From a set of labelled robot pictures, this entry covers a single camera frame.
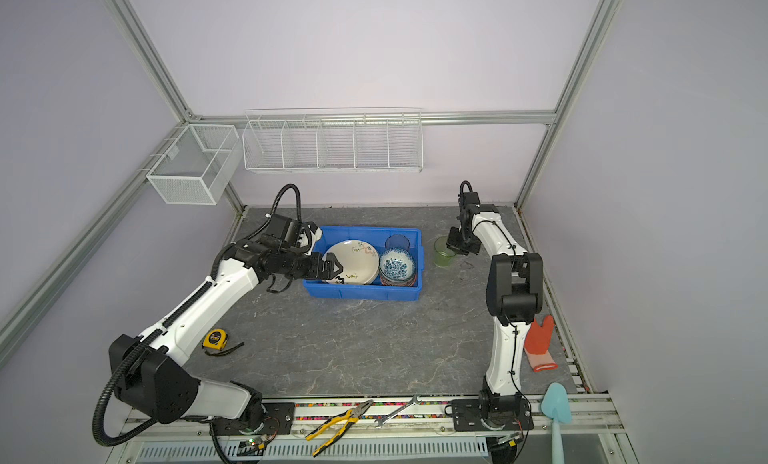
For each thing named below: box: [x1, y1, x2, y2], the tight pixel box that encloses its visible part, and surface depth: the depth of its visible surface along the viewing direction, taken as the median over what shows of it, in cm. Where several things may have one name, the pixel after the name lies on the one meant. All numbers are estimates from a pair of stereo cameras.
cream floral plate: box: [326, 239, 380, 286], surface depth 103 cm
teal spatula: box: [541, 382, 572, 464], surface depth 77 cm
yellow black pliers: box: [305, 399, 374, 457], surface depth 75 cm
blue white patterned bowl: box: [379, 248, 417, 287], surface depth 94 cm
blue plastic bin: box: [303, 226, 425, 301], surface depth 96 cm
